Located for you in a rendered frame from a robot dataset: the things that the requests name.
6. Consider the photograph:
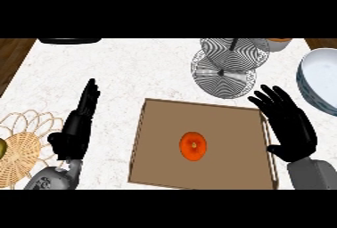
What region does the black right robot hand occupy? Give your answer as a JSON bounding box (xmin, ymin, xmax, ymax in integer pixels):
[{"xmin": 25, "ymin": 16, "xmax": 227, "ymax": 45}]
[{"xmin": 247, "ymin": 85, "xmax": 319, "ymax": 163}]

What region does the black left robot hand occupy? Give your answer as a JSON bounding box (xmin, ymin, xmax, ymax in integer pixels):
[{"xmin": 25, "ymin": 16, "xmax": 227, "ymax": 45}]
[{"xmin": 46, "ymin": 77, "xmax": 102, "ymax": 161}]

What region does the brown wooden tray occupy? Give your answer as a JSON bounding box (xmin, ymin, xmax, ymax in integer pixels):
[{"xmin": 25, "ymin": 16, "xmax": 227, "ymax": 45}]
[{"xmin": 125, "ymin": 98, "xmax": 281, "ymax": 191}]

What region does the orange squash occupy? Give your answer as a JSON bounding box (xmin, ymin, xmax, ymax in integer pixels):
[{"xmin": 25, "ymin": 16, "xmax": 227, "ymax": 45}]
[{"xmin": 177, "ymin": 131, "xmax": 208, "ymax": 162}]

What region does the wicker trivet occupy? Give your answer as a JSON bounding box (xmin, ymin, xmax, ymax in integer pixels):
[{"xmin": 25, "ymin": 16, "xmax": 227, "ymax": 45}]
[{"xmin": 0, "ymin": 109, "xmax": 66, "ymax": 190}]

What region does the olive green fruit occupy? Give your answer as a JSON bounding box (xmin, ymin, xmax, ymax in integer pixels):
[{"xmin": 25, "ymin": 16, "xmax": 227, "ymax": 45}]
[{"xmin": 0, "ymin": 138, "xmax": 9, "ymax": 159}]

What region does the white blue-rimmed bowl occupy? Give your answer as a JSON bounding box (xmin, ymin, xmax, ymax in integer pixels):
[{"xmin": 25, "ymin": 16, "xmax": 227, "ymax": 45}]
[{"xmin": 294, "ymin": 47, "xmax": 337, "ymax": 117}]

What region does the grey cup with orange content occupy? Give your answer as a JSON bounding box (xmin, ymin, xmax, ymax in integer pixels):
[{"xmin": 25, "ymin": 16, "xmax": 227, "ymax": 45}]
[{"xmin": 261, "ymin": 37, "xmax": 294, "ymax": 53}]

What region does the black rounded appliance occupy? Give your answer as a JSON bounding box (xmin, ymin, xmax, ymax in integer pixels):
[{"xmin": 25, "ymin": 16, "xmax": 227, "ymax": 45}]
[{"xmin": 37, "ymin": 37, "xmax": 102, "ymax": 45}]

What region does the wire tiered basket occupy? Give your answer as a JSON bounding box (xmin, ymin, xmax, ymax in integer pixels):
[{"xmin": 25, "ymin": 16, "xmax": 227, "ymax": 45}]
[{"xmin": 189, "ymin": 37, "xmax": 270, "ymax": 100}]

